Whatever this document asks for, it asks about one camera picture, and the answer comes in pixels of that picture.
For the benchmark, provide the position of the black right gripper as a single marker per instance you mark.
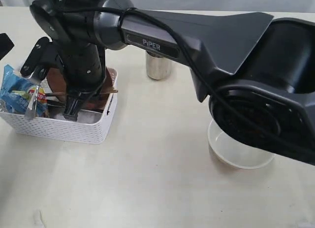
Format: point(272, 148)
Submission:
point(75, 95)

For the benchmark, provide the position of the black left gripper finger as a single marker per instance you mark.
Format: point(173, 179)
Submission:
point(6, 45)

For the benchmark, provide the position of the white perforated plastic basket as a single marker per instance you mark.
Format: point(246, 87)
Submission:
point(90, 128)

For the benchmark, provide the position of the shiny steel cup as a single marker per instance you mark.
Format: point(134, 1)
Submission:
point(158, 67)

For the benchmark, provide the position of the white ceramic bowl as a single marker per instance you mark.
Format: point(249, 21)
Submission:
point(234, 153)

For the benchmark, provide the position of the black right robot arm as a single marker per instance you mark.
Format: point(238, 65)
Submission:
point(257, 71)

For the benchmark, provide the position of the round brown wooden plate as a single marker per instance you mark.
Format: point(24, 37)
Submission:
point(57, 83)

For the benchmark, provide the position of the silver metal fork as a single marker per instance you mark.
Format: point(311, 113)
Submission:
point(33, 109)

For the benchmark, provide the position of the brown wooden chopstick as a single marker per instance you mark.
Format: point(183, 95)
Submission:
point(107, 91)

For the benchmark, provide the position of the blue snack packet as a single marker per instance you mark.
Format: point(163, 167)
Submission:
point(15, 92)

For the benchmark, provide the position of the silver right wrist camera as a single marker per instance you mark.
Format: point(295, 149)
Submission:
point(39, 74)

